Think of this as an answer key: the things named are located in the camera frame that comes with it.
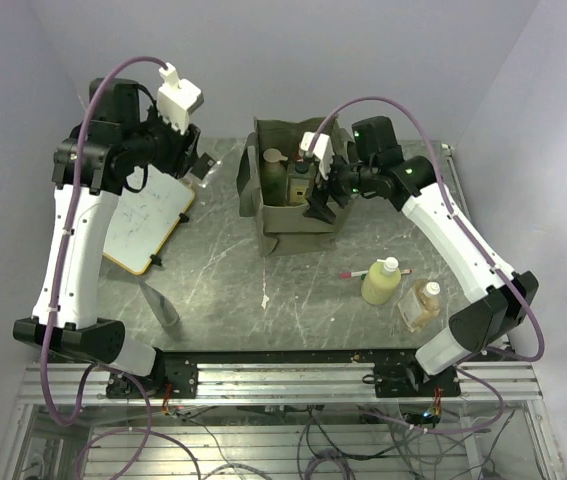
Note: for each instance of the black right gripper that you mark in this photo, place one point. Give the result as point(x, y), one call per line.
point(317, 197)

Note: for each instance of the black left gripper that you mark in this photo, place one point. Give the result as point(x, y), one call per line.
point(184, 153)

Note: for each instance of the clear perfume bottle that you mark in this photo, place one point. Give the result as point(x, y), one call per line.
point(299, 176)

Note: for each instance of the olive green canvas bag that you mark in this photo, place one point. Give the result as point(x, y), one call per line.
point(283, 229)

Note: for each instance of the green lotion bottle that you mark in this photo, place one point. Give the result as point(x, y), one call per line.
point(274, 177)

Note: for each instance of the clear square bottle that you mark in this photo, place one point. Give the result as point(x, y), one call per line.
point(204, 170)

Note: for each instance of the yellow-green pump bottle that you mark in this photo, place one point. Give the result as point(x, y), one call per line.
point(381, 280)

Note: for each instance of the amber liquid bottle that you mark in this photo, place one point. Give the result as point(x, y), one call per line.
point(420, 304)

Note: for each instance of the grey metallic tube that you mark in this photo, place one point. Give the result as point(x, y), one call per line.
point(161, 306)

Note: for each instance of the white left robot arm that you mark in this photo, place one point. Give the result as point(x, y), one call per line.
point(90, 174)

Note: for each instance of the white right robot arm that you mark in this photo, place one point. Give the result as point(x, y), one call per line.
point(498, 295)

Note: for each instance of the yellow-framed small whiteboard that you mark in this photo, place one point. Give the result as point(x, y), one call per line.
point(143, 222)

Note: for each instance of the red and white marker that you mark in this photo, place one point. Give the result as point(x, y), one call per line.
point(363, 273)

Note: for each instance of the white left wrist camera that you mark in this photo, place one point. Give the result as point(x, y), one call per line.
point(177, 99)

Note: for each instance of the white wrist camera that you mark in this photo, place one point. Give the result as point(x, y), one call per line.
point(177, 99)
point(321, 150)

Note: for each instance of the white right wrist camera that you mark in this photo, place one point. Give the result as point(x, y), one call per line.
point(321, 150)

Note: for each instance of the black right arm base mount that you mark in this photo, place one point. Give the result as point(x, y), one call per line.
point(402, 379)

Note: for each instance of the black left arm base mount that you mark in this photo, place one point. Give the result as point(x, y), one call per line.
point(163, 381)

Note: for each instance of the aluminium rail frame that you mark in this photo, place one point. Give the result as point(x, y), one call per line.
point(332, 377)

